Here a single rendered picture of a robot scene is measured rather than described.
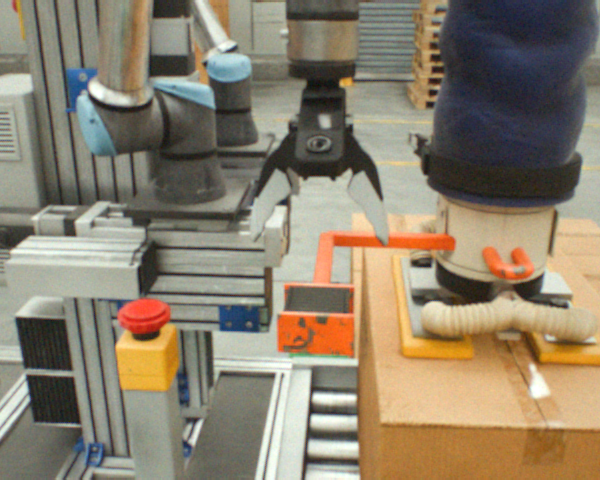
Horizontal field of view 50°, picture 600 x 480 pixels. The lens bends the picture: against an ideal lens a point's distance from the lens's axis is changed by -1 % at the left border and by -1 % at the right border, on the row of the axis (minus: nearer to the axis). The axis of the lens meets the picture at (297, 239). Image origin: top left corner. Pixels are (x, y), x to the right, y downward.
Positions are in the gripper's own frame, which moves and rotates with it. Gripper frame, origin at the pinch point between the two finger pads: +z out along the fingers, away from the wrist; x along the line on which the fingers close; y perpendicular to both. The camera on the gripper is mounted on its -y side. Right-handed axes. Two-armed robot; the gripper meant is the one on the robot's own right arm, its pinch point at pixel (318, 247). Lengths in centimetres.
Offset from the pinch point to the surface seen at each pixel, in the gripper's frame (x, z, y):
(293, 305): 2.7, 6.3, -2.1
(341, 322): -2.8, 7.1, -4.2
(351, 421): -5, 62, 51
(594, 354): -37.9, 20.0, 13.0
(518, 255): -27.4, 8.0, 19.0
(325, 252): -0.1, 7.7, 17.3
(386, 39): -54, 50, 1020
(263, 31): 145, 40, 1028
